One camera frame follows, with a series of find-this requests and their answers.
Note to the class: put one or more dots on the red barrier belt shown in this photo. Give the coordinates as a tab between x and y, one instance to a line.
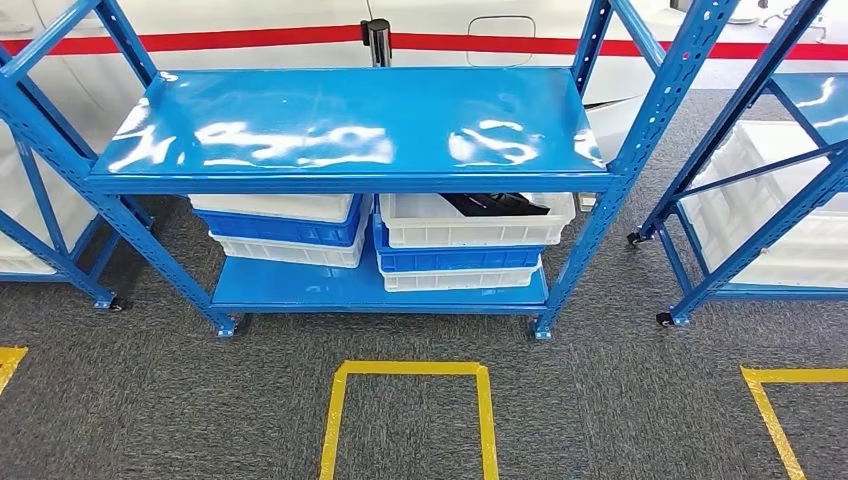
563	46
232	40

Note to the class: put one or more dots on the office chair base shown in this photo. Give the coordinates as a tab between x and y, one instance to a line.
792	14

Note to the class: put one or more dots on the blue metal shelf rack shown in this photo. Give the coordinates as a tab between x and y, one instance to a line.
60	262
748	255
331	119

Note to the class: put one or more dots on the white plastic crate stack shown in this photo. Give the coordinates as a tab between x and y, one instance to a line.
66	218
748	199

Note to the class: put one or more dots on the black-topped stanchion post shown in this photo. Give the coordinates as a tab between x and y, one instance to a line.
378	43

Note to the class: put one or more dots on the yellow floor tape square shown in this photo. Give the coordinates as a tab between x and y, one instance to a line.
10	361
334	417
768	411

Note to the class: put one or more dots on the white car body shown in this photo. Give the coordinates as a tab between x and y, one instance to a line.
232	13

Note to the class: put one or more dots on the black plastic parts pile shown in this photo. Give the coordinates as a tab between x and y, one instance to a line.
497	205

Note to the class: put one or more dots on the grey floor outlet box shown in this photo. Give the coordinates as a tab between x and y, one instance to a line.
587	202

